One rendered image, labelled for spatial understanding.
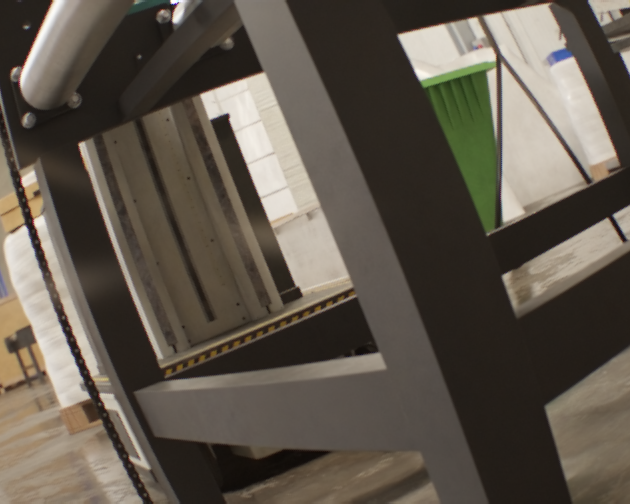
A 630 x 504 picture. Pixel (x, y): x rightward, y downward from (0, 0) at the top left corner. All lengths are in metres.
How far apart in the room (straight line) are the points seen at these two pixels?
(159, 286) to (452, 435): 1.88
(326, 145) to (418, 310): 0.13
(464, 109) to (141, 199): 2.12
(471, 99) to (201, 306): 2.15
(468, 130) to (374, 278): 3.74
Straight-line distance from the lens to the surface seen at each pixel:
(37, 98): 1.58
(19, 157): 1.67
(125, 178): 2.62
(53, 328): 5.18
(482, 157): 4.53
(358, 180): 0.75
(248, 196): 2.85
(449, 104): 4.47
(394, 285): 0.75
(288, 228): 3.97
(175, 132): 2.72
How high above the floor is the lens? 0.45
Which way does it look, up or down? 1 degrees down
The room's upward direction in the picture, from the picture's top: 22 degrees counter-clockwise
